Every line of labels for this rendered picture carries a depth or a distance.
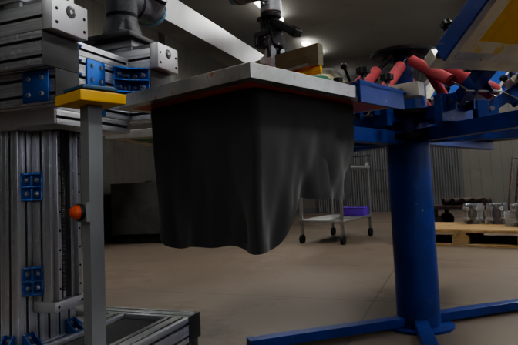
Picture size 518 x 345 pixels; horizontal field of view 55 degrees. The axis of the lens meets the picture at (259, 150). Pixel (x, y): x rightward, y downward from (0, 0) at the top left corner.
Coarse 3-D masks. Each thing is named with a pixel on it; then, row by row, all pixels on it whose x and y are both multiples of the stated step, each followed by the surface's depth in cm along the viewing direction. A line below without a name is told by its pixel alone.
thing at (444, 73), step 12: (384, 60) 245; (408, 60) 228; (420, 60) 222; (372, 72) 233; (396, 72) 222; (432, 72) 212; (444, 72) 207; (456, 72) 216; (468, 72) 212; (384, 84) 215; (432, 84) 258; (444, 84) 207; (456, 84) 202; (492, 84) 230
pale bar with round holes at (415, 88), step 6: (402, 84) 179; (408, 84) 178; (414, 84) 176; (420, 84) 177; (408, 90) 178; (414, 90) 176; (420, 90) 176; (408, 96) 178; (414, 96) 179; (420, 96) 179
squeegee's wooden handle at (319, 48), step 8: (304, 48) 163; (312, 48) 161; (320, 48) 161; (280, 56) 170; (288, 56) 167; (296, 56) 165; (304, 56) 163; (312, 56) 161; (320, 56) 160; (264, 64) 174; (280, 64) 169; (288, 64) 167; (296, 64) 165; (312, 64) 160; (320, 64) 160
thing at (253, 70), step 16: (240, 64) 119; (256, 64) 119; (192, 80) 131; (208, 80) 127; (224, 80) 123; (240, 80) 120; (256, 80) 121; (272, 80) 123; (288, 80) 128; (304, 80) 133; (320, 80) 139; (128, 96) 150; (144, 96) 145; (160, 96) 140; (176, 96) 138; (336, 96) 149; (352, 96) 151
